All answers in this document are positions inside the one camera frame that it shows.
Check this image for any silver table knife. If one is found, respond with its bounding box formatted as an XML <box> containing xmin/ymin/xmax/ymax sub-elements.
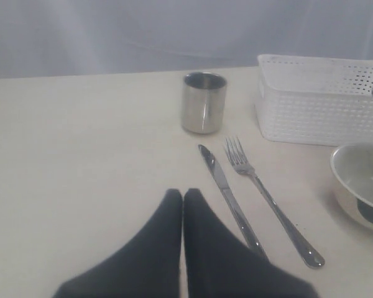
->
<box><xmin>198</xmin><ymin>144</ymin><xmax>269</xmax><ymax>261</ymax></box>

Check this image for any white perforated plastic basket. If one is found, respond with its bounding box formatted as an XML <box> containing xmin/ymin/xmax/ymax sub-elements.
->
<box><xmin>255</xmin><ymin>54</ymin><xmax>373</xmax><ymax>146</ymax></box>

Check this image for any silver metal fork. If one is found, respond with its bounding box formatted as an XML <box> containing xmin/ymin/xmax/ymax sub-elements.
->
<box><xmin>225</xmin><ymin>137</ymin><xmax>325</xmax><ymax>269</ymax></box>

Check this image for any white speckled ceramic bowl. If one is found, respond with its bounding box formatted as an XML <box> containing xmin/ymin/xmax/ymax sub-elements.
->
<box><xmin>329</xmin><ymin>143</ymin><xmax>373</xmax><ymax>231</ymax></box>

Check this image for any shiny steel cup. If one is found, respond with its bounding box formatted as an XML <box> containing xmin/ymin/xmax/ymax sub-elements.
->
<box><xmin>181</xmin><ymin>71</ymin><xmax>228</xmax><ymax>134</ymax></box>

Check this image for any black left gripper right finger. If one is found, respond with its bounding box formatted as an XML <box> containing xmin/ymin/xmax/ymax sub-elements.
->
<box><xmin>183</xmin><ymin>189</ymin><xmax>298</xmax><ymax>297</ymax></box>

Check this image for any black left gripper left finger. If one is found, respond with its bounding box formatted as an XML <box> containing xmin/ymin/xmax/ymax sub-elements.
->
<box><xmin>54</xmin><ymin>189</ymin><xmax>183</xmax><ymax>297</ymax></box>

